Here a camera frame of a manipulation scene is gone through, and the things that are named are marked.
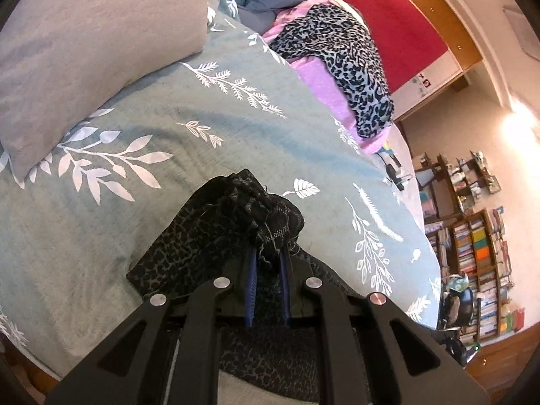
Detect grey pillow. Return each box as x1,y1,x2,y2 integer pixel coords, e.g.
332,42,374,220
0,0,209,182

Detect pink dotted blanket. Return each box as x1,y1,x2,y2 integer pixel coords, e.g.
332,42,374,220
262,0,393,155

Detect red upright mattress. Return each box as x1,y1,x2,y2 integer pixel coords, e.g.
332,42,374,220
337,0,448,93

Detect teal patterned cloth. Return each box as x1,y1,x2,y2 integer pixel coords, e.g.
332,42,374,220
443,273,469,292

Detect grey leopard print garment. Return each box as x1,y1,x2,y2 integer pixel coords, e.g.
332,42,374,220
268,3,395,139

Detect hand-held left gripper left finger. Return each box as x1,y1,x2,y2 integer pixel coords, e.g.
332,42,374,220
44,247,259,405

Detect black chair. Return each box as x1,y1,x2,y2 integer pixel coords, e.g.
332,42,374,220
439,274,479,347

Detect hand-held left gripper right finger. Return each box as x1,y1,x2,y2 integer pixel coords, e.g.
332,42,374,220
278,245,492,405

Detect wooden bookshelf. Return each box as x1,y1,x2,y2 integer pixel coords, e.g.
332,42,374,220
424,207,528,347

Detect white folded blanket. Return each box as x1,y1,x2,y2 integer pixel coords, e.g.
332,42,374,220
344,1,366,24

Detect dark leopard print pants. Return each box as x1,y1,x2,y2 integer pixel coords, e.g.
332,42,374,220
127,169,363,401

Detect teal leaf print blanket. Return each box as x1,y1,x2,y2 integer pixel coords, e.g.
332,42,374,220
0,8,441,380

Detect framed wall photo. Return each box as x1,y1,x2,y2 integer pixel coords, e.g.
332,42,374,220
502,5,540,62

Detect black power strip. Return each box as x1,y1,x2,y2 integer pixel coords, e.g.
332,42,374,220
386,162,412,190

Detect wooden desk with shelf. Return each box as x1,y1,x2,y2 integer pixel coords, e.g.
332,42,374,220
413,152,503,220

